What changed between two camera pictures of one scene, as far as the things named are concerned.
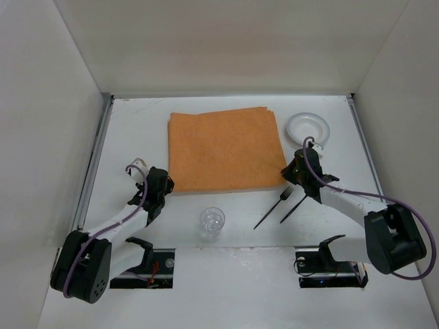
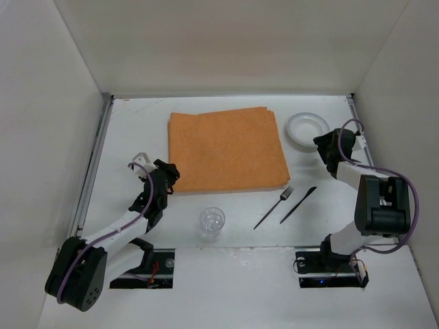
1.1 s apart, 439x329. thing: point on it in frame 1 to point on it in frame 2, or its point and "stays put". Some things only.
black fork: [284, 196] stays put
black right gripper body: [293, 173] to [324, 145]
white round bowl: [304, 125] stays put
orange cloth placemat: [230, 150] stays put
